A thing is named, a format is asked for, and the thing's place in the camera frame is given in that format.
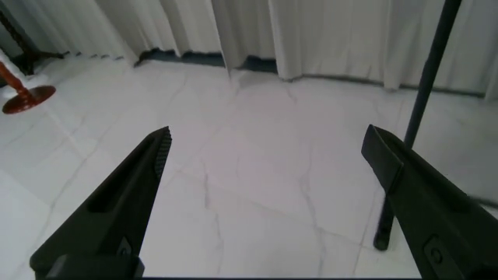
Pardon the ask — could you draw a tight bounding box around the white curtain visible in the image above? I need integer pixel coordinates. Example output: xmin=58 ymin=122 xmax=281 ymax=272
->
xmin=0 ymin=0 xmax=498 ymax=102

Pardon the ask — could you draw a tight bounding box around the black stand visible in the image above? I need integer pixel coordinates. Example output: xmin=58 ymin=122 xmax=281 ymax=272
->
xmin=0 ymin=10 xmax=66 ymax=77

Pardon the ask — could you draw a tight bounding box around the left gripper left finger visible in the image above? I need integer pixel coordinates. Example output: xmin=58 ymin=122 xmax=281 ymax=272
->
xmin=29 ymin=125 xmax=174 ymax=279

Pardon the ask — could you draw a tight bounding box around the black clothes rack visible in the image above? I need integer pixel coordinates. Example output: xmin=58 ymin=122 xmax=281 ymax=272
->
xmin=372 ymin=0 xmax=498 ymax=252

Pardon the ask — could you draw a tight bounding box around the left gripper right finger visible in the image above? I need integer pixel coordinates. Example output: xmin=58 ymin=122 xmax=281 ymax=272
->
xmin=360 ymin=124 xmax=498 ymax=279

